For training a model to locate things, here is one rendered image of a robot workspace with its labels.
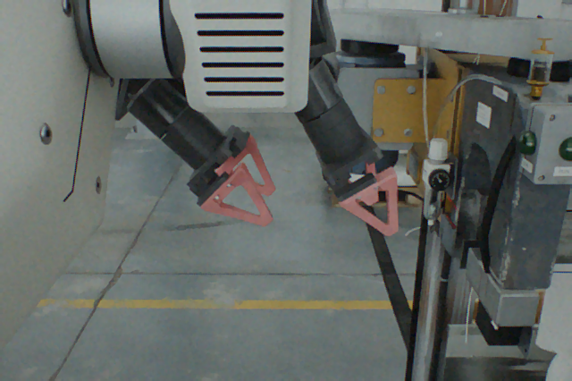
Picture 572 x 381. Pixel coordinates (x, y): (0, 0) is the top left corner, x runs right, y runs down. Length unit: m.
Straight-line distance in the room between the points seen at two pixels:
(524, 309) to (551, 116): 0.28
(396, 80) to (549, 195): 0.41
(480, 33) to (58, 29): 0.66
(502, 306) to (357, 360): 1.60
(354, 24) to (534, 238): 0.52
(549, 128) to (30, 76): 0.55
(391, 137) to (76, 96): 0.79
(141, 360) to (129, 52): 2.11
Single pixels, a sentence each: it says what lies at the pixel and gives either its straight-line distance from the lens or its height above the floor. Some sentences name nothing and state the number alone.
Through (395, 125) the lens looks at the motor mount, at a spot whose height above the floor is 1.21.
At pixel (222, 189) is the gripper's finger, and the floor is 1.25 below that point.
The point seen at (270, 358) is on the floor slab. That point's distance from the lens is 2.37.
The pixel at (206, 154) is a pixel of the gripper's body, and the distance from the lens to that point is 0.63.
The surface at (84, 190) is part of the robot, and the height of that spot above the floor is 1.33.
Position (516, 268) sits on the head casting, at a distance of 0.81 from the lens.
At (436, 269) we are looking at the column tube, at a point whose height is 0.82.
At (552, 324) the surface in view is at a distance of 1.11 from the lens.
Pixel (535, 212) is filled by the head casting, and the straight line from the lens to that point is 0.78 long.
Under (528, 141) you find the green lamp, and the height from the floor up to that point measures 1.29.
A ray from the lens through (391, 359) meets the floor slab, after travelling 2.41.
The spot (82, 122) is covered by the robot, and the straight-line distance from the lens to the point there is 0.40.
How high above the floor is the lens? 1.46
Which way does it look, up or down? 21 degrees down
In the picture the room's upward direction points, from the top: straight up
